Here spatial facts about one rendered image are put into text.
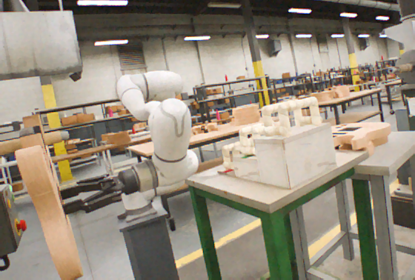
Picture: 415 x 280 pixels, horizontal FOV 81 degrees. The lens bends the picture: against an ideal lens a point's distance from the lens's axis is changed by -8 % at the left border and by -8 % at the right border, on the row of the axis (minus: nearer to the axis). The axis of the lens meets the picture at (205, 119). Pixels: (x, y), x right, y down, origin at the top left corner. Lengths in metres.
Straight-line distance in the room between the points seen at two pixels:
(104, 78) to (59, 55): 11.53
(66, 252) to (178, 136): 0.38
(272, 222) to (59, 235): 0.58
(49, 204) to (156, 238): 1.04
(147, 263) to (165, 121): 1.10
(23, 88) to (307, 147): 11.52
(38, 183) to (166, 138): 0.32
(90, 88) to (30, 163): 11.47
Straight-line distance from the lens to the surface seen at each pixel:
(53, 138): 0.77
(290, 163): 0.90
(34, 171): 0.57
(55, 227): 0.66
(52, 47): 0.65
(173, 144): 0.72
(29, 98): 11.91
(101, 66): 12.28
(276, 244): 0.91
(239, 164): 1.09
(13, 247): 1.04
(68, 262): 0.70
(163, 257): 1.66
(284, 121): 0.90
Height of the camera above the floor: 1.26
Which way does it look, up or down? 3 degrees down
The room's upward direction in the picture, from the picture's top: 11 degrees counter-clockwise
